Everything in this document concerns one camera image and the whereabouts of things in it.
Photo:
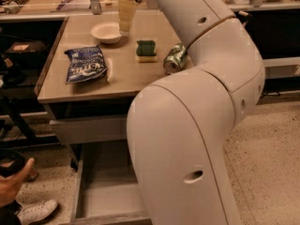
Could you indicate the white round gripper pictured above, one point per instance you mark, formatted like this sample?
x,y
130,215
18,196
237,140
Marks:
x,y
126,13

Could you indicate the green and yellow sponge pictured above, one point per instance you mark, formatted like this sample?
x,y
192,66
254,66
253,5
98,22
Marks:
x,y
146,51

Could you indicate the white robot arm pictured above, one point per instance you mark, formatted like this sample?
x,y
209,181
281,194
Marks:
x,y
177,126

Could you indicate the grey drawer cabinet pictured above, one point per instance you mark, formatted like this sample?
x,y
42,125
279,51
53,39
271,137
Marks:
x,y
89,85

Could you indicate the closed grey top drawer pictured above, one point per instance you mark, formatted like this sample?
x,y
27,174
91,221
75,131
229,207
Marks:
x,y
90,129

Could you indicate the open grey middle drawer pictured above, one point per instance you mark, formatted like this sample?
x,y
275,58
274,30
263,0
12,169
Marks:
x,y
107,191

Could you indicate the person's hand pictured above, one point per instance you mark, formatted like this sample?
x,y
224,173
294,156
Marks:
x,y
10,186

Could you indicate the white paper bowl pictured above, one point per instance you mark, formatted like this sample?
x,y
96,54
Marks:
x,y
106,32

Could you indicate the blue chip bag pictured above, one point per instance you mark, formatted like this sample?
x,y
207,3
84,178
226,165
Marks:
x,y
86,63

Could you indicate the green soda can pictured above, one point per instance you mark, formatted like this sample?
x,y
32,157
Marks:
x,y
175,60

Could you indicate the white rod with black tip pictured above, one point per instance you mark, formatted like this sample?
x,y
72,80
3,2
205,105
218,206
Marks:
x,y
246,17

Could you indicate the plastic bottle on floor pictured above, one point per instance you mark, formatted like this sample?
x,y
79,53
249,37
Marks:
x,y
32,176

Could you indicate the black object in hand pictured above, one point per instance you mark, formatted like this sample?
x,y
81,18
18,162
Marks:
x,y
11,162

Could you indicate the white sneaker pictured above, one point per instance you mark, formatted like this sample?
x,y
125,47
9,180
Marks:
x,y
36,212

